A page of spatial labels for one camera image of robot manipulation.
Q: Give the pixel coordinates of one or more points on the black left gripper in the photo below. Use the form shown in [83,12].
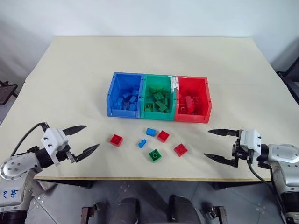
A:
[65,152]

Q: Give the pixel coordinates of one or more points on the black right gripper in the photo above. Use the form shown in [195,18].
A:
[236,151]

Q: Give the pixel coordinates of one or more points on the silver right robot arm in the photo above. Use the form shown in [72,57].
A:
[283,152]

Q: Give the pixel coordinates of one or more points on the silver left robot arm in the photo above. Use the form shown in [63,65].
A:
[14,166]

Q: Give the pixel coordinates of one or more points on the red square building brick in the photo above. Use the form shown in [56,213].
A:
[163,136]
[116,140]
[180,149]

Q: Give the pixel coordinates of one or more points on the red plastic storage bin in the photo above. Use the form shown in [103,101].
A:
[208,102]

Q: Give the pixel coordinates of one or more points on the blue plastic storage bin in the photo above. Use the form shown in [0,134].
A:
[112,98]

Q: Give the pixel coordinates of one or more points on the small blue notched brick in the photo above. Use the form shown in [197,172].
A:
[142,143]

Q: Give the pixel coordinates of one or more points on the blue building brick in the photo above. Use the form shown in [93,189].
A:
[133,99]
[151,131]
[126,95]
[133,107]

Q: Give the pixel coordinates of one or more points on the green square building brick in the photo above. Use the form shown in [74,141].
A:
[154,155]

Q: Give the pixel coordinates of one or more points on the green plastic storage bin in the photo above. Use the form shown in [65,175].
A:
[156,115]

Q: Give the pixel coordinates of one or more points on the dark rounded shape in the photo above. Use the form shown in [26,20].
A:
[127,211]
[184,210]

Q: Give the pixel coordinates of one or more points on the white tape strip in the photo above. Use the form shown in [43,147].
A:
[174,84]

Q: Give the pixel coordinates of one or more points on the black metal stand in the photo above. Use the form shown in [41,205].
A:
[7,92]

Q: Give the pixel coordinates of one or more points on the round green building piece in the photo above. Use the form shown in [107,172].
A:
[156,88]

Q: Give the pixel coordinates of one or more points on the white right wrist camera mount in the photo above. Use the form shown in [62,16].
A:
[250,140]

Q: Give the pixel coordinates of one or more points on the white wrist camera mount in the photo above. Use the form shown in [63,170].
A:
[53,139]
[250,140]

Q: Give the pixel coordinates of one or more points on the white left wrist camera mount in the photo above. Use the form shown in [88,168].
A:
[53,139]

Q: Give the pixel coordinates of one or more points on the black table frame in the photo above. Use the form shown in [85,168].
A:
[70,184]

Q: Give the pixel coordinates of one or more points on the brown metal bracket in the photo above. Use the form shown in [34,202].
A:
[216,213]
[90,213]

